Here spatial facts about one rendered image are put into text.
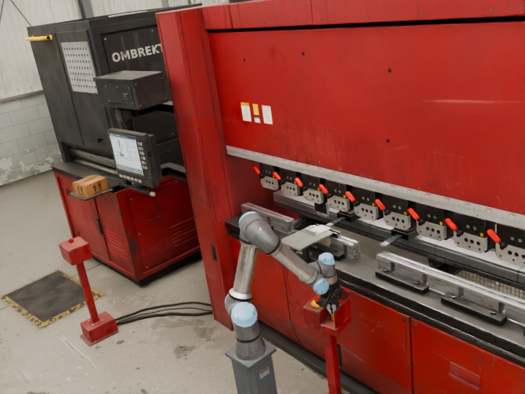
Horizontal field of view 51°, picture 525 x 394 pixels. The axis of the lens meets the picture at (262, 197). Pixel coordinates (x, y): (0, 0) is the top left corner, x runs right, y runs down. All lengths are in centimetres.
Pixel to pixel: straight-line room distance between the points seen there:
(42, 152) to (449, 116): 786
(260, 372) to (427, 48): 162
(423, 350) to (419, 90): 127
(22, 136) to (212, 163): 601
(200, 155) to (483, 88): 196
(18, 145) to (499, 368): 801
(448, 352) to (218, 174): 187
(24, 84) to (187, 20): 607
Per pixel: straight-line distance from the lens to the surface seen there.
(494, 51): 228
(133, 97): 357
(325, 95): 289
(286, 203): 386
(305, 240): 314
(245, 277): 262
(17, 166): 945
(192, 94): 357
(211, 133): 368
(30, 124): 944
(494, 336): 260
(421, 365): 299
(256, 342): 264
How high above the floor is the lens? 238
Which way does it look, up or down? 21 degrees down
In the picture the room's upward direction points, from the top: 8 degrees counter-clockwise
